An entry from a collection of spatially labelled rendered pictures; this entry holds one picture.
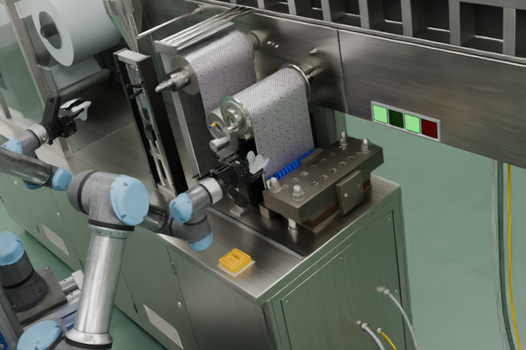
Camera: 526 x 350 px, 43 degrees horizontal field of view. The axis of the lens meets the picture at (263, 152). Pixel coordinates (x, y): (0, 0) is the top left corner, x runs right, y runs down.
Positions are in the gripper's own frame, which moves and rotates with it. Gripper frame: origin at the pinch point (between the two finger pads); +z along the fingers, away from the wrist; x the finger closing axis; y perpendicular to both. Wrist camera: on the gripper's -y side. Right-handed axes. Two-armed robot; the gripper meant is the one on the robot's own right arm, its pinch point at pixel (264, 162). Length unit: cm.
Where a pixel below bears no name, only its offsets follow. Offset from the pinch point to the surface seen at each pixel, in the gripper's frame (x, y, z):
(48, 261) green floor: 177, -109, -30
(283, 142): -0.3, 2.8, 8.8
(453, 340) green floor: -28, -109, 56
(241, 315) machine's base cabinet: -10.6, -37.6, -29.0
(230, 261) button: -10.1, -16.5, -27.6
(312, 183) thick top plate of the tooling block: -14.4, -6.2, 5.8
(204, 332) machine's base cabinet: 17, -63, -29
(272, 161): -0.3, -1.2, 2.9
